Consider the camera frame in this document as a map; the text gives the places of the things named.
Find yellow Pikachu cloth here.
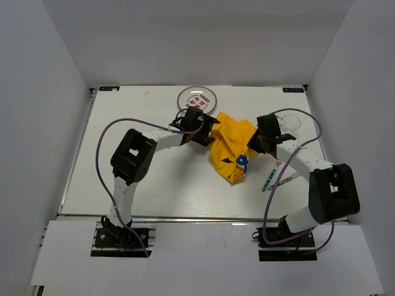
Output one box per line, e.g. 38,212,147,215
209,112,257,185

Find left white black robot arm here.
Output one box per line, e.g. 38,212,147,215
95,107,220,246

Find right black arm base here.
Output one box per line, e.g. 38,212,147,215
252,228,317,262

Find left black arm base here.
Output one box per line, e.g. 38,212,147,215
90,223,156,258

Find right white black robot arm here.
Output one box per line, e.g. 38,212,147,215
247,113,360,246

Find clear drinking glass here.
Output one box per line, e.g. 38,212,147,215
276,114,301,136

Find round patterned plate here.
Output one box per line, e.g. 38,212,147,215
177,86,218,114

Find right blue table label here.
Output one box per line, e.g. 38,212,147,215
282,88,304,93

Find blue table label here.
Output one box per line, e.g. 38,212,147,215
282,88,304,93
98,86,120,92

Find left blue table label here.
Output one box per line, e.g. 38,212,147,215
98,86,120,92

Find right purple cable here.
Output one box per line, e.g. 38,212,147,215
262,107,335,252

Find purple cable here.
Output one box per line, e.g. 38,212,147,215
262,107,335,252
96,109,205,257

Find fork with teal handle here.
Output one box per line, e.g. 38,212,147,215
262,160,282,192

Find knife with teal handle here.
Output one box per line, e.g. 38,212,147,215
266,173,301,191

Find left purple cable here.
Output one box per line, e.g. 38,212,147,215
96,109,205,257

